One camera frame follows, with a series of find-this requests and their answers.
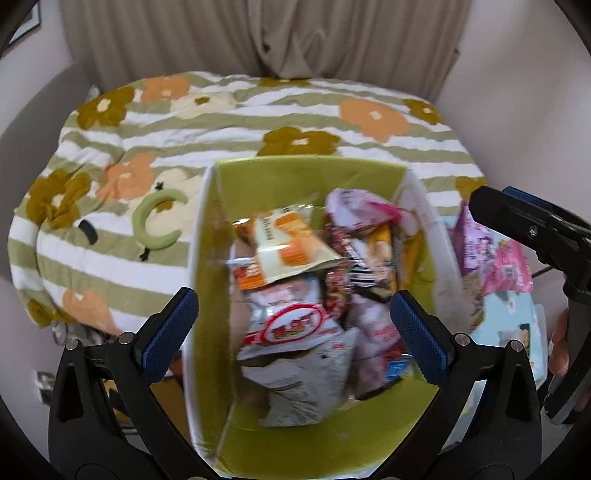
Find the blue daisy tablecloth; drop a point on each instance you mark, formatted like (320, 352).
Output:
(495, 318)

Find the right hand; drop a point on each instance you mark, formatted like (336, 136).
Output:
(559, 357)

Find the red white snack packet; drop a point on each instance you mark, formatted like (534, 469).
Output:
(287, 316)

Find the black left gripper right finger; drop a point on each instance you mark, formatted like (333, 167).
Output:
(484, 421)

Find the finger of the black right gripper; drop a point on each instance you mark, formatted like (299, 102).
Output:
(556, 242)
(545, 205)

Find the floral striped quilt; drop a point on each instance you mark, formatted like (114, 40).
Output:
(102, 203)

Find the purple snack packet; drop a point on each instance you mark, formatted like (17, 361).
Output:
(473, 243)

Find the red black snack packet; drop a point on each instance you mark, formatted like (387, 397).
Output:
(369, 269)

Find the dark green cracker packet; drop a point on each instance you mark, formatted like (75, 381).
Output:
(524, 334)

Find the orange chiffon cake packet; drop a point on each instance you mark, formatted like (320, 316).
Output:
(284, 246)

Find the pink striped snack packet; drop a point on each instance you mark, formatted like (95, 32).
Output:
(505, 269)

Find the grey white snack packet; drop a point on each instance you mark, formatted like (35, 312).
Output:
(305, 390)

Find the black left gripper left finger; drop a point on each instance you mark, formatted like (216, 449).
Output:
(105, 422)

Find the pink white snack packet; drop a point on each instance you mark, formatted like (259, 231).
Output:
(358, 210)

